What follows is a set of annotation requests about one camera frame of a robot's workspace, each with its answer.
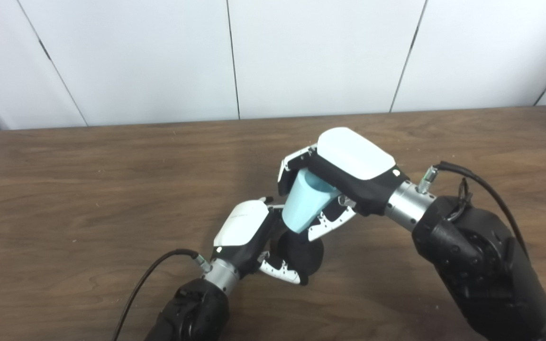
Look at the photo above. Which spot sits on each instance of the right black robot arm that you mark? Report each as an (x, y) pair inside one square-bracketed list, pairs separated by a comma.
[(481, 265)]

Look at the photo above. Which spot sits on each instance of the black funnel nozzle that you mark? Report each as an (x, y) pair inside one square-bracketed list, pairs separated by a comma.
[(304, 255)]

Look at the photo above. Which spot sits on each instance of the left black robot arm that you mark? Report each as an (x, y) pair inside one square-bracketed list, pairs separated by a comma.
[(192, 312)]

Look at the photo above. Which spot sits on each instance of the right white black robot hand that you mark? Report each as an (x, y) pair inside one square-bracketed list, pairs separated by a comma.
[(353, 154)]

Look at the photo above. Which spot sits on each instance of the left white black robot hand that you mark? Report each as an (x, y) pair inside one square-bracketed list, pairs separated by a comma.
[(242, 225)]

